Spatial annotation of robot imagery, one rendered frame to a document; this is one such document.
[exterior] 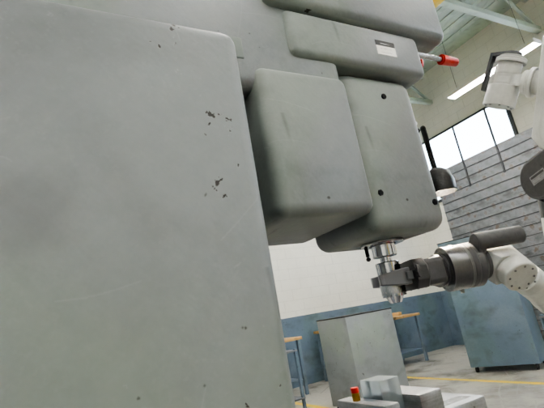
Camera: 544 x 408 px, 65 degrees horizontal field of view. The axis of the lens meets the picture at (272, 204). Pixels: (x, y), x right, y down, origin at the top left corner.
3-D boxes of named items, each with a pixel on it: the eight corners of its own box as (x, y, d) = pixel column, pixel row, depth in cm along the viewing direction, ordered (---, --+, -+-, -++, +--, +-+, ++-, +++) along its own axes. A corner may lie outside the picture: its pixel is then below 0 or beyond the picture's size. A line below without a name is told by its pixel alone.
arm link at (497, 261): (449, 270, 90) (499, 261, 91) (478, 303, 81) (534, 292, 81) (453, 224, 85) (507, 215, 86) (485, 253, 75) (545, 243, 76)
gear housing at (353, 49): (357, 129, 110) (349, 95, 112) (429, 76, 89) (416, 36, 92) (238, 120, 94) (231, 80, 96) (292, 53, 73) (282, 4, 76)
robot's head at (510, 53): (524, 94, 94) (495, 95, 101) (535, 55, 93) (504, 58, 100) (505, 87, 91) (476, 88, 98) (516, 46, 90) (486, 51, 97)
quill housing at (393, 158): (381, 250, 98) (351, 125, 106) (453, 226, 81) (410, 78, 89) (312, 257, 89) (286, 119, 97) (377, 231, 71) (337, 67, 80)
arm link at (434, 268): (390, 258, 90) (443, 248, 91) (401, 303, 88) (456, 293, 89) (410, 248, 78) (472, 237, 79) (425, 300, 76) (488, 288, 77)
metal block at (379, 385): (384, 405, 89) (378, 375, 90) (405, 407, 84) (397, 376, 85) (366, 411, 86) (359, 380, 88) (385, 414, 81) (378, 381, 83)
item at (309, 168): (304, 244, 91) (283, 135, 98) (380, 211, 71) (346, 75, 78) (222, 252, 82) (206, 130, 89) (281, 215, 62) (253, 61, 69)
